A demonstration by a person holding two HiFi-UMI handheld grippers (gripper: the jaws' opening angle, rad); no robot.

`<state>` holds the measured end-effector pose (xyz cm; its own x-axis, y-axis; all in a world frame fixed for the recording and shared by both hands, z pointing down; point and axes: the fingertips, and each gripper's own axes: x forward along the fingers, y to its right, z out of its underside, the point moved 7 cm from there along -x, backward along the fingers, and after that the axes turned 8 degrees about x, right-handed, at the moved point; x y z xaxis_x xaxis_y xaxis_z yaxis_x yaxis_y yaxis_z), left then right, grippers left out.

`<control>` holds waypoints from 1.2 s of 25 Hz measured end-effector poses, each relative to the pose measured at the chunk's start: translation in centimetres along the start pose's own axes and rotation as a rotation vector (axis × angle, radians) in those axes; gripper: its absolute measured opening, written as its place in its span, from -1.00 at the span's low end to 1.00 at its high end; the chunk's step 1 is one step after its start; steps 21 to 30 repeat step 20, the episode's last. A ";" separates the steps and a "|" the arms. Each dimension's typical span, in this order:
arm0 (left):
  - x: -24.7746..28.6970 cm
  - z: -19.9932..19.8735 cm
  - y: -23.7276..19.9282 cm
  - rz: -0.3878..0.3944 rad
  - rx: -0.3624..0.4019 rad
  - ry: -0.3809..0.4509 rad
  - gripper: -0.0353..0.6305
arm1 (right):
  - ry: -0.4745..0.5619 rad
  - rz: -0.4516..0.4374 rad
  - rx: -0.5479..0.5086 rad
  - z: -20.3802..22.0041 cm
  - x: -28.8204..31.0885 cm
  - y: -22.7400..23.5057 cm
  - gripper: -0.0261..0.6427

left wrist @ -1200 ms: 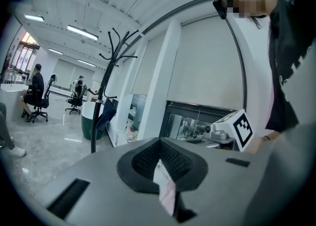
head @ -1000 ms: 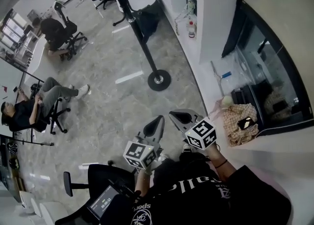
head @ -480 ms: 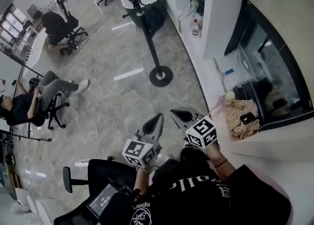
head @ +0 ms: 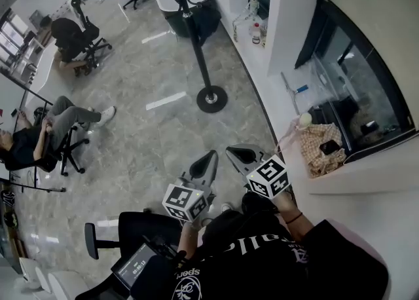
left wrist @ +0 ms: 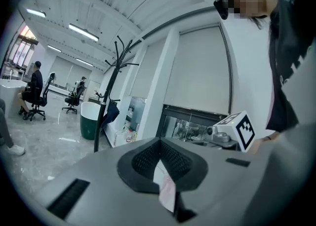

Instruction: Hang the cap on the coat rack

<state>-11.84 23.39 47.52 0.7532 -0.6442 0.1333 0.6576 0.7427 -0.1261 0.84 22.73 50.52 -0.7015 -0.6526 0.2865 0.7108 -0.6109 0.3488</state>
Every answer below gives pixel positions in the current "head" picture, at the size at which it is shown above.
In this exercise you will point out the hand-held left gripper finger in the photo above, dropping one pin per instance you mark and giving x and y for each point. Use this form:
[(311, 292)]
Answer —
[(214, 169), (193, 171)]

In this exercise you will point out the black phone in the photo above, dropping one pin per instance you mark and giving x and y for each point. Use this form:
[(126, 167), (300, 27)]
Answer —
[(329, 147)]

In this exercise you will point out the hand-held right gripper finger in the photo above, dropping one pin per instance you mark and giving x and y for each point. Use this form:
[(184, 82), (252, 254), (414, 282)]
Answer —
[(252, 148), (240, 165)]

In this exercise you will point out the white doll with pink ribbons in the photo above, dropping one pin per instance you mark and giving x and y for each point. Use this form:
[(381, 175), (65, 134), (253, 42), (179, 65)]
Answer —
[(306, 120)]

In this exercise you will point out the person's right forearm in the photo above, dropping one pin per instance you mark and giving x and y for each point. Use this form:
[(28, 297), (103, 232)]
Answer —
[(293, 220)]

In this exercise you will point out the black printed cap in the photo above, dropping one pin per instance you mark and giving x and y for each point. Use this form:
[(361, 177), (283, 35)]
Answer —
[(10, 219), (7, 198)]

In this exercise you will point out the white bottle with red cap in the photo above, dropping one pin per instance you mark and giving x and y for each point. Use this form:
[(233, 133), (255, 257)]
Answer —
[(256, 35)]

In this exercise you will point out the black wrist band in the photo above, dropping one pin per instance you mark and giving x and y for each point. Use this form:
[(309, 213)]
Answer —
[(294, 218)]

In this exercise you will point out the black coat rack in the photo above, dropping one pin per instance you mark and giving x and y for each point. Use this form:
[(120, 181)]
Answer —
[(199, 53)]

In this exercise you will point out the long white desk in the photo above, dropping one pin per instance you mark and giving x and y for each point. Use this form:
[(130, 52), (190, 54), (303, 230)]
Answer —
[(46, 76)]

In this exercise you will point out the black trousers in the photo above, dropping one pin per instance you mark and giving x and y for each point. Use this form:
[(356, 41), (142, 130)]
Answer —
[(258, 202)]

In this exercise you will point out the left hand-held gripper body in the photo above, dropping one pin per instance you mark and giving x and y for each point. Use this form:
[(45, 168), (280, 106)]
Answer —
[(183, 200)]

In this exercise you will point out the white sneaker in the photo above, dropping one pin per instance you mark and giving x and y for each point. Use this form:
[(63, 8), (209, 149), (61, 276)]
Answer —
[(226, 207)]

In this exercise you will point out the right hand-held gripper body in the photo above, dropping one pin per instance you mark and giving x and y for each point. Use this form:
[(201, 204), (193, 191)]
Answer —
[(270, 177)]

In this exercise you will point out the white chair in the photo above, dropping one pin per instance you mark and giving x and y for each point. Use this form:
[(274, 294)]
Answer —
[(27, 269), (67, 287), (43, 279)]

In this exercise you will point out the person's left forearm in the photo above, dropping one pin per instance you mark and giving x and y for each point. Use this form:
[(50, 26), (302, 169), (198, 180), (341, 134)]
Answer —
[(188, 243)]

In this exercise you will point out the beige plaid cloth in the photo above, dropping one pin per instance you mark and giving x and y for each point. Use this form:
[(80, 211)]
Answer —
[(314, 161)]

